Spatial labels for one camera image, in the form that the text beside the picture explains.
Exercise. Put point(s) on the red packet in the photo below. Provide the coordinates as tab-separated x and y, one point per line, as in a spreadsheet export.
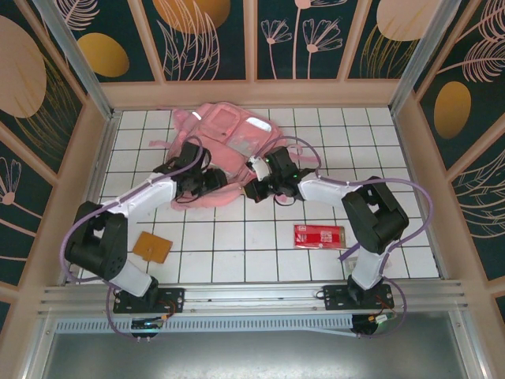
315	237

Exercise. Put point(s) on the pink backpack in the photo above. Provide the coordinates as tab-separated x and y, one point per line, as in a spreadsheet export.
221	118

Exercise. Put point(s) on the brown leather wallet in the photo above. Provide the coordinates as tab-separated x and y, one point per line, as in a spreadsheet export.
152	248

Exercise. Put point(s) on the purple pen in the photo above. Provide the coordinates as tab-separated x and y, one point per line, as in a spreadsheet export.
347	254

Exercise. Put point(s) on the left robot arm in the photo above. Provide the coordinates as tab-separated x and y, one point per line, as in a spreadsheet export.
134	197

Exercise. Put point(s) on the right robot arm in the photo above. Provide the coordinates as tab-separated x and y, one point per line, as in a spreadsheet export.
375	213

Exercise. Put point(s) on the small controller board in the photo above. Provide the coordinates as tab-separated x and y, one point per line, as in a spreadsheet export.
146	323
375	320

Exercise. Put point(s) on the grey metal sheet panel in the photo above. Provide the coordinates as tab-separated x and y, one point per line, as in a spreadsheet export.
252	355

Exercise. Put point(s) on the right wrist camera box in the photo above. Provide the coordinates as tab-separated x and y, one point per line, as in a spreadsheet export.
258	169

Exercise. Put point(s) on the aluminium mounting rail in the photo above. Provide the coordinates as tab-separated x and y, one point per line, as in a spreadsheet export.
256	296

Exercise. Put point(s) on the aluminium side rail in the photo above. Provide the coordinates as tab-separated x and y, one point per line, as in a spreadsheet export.
98	169

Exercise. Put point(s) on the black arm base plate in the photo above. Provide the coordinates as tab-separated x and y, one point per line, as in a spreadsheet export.
126	306
335	302

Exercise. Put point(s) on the aluminium frame post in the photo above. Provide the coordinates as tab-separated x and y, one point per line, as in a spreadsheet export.
83	67
419	59

